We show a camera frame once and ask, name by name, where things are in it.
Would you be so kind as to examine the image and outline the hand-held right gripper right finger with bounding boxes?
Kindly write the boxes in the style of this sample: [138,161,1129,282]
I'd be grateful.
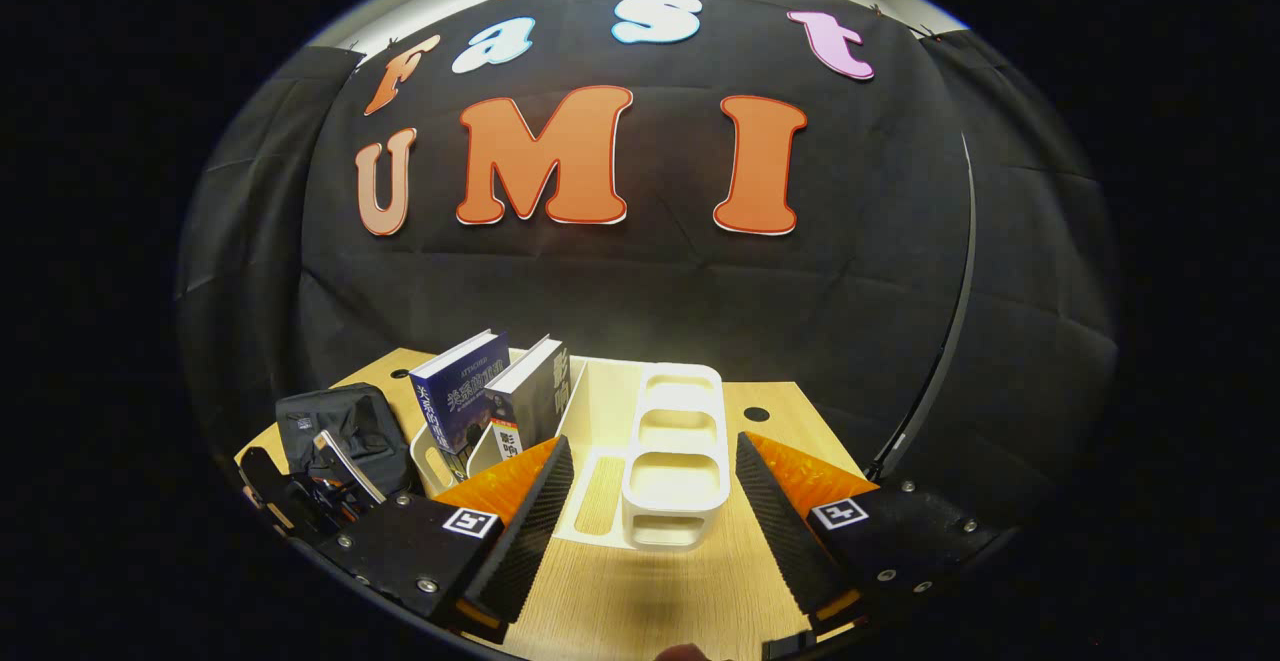
[735,430,1013,639]

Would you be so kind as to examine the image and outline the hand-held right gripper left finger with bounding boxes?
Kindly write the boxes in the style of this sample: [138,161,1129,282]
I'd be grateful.
[335,434,577,634]

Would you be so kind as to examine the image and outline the black schoolbag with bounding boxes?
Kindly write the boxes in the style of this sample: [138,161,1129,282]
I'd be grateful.
[275,384,417,502]

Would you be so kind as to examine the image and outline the dark portrait cover book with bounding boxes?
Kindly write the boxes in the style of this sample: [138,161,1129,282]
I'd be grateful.
[483,335,572,463]

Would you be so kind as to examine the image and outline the white bookshelf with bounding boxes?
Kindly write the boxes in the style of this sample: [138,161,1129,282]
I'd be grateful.
[410,346,732,553]

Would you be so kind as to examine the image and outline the blue cover book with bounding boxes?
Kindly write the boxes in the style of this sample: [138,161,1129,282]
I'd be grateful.
[408,329,511,483]

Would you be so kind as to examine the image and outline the black stand pole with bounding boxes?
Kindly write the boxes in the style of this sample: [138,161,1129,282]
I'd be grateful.
[865,131,978,482]

